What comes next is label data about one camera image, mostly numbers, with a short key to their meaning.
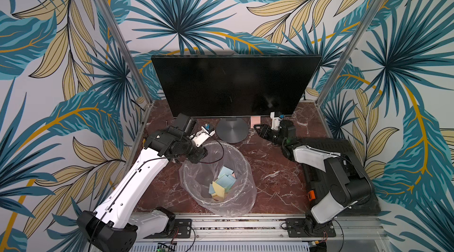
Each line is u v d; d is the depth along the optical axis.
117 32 0.84
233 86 1.01
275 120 0.83
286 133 0.72
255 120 0.93
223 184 0.72
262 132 0.81
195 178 0.69
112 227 0.36
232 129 1.04
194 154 0.62
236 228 0.75
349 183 0.46
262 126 0.92
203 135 0.63
